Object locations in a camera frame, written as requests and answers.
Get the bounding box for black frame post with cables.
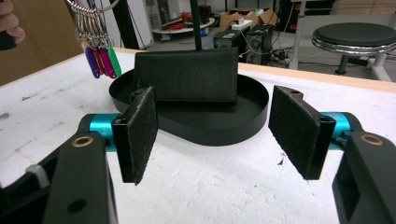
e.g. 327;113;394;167
109;0;142;51

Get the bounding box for black wallet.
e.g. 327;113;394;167
133;47;240;104

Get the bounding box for black computer tower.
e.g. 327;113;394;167
245;23;276;67
212;29;250;60

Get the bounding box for tangle of floor cables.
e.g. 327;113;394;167
237;36;292;68

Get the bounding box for white table leg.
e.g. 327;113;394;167
289;14;313;70

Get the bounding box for white table mat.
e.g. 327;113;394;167
0;50;396;224

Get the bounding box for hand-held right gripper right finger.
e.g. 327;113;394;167
267;84;353;181

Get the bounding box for brown board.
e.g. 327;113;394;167
0;0;84;87

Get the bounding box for black oval tray with hanger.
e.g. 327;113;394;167
108;0;271;147

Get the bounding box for key ring with coloured tags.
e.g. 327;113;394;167
64;0;123;80

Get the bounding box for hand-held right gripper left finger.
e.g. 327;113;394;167
89;86;160;187

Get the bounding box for black round stool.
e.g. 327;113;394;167
311;21;396;83

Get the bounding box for round white table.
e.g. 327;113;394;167
151;16;217;35

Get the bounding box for open cardboard boxes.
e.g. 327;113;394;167
219;7;280;33

